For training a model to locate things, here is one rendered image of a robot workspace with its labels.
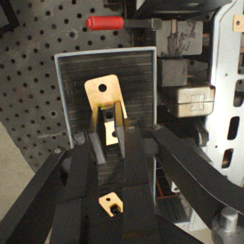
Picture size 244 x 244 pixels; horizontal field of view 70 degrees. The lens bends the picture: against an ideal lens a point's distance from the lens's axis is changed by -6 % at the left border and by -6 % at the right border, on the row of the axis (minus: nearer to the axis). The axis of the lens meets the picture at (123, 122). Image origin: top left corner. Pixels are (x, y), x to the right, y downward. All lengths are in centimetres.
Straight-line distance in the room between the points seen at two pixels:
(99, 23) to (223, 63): 33
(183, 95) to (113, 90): 20
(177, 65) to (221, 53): 18
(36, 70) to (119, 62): 55
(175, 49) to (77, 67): 19
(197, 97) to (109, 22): 23
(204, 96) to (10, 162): 181
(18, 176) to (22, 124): 122
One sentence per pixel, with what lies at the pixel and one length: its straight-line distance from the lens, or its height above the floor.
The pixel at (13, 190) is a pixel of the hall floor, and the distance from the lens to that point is 219.
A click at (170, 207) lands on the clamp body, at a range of 69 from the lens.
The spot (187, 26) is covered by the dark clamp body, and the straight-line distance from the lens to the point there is 38.
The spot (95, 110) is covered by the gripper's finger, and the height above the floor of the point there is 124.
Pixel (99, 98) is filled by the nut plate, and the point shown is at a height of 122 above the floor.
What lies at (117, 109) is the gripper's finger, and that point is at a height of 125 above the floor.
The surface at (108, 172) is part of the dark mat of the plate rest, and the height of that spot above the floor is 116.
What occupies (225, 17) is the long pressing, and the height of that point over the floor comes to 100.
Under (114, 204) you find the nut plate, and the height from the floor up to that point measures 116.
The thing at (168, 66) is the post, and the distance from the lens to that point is 35.
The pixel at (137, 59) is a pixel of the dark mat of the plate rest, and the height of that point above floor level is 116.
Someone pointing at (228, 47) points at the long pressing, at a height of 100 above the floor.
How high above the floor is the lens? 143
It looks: 67 degrees down
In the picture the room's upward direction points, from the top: 169 degrees clockwise
